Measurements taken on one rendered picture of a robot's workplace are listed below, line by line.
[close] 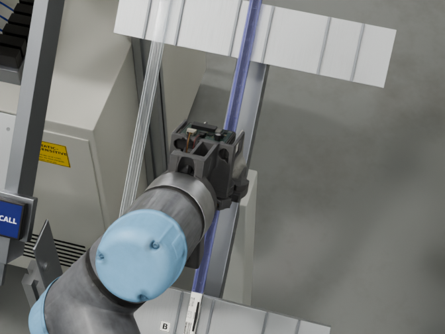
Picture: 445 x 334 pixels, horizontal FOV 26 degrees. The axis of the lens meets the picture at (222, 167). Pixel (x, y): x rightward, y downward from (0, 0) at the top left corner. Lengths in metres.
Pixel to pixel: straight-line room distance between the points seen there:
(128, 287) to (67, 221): 1.00
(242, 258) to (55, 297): 0.48
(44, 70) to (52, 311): 0.46
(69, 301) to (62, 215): 0.93
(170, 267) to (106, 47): 0.89
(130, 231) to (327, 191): 1.44
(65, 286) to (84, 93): 0.75
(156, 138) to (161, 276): 1.06
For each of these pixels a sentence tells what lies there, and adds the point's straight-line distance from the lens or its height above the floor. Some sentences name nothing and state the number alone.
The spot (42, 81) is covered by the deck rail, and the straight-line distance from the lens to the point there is 1.33.
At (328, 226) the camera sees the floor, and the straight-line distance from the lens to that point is 2.22.
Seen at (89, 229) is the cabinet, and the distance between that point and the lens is 1.86.
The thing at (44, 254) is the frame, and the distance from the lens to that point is 1.36.
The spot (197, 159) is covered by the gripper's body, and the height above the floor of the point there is 1.07.
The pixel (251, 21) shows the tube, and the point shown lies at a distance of 1.17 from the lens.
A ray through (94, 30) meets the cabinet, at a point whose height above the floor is 0.62.
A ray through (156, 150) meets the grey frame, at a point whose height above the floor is 0.32.
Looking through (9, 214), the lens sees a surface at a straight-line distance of 1.30.
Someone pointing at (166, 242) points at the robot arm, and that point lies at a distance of 0.86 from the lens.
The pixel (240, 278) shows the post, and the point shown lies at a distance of 1.43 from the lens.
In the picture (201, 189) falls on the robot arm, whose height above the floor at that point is 1.07.
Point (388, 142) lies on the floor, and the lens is 2.37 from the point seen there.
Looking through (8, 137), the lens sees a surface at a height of 0.83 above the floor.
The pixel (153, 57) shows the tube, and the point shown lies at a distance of 1.19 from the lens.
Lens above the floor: 1.87
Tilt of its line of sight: 55 degrees down
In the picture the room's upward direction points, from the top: straight up
